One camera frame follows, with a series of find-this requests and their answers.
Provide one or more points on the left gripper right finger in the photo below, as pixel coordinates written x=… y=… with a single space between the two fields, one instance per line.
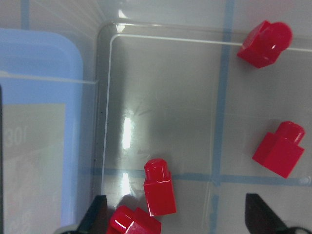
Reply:
x=261 y=219

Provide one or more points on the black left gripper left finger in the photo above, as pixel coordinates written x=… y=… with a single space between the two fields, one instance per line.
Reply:
x=95 y=220

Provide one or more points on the red block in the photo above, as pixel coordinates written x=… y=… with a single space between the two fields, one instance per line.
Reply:
x=280 y=151
x=126 y=221
x=264 y=44
x=158 y=188

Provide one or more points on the blue plastic tray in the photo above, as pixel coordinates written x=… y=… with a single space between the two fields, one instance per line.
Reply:
x=41 y=76

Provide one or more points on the black box latch handle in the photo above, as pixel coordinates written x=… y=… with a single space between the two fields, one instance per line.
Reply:
x=1 y=170

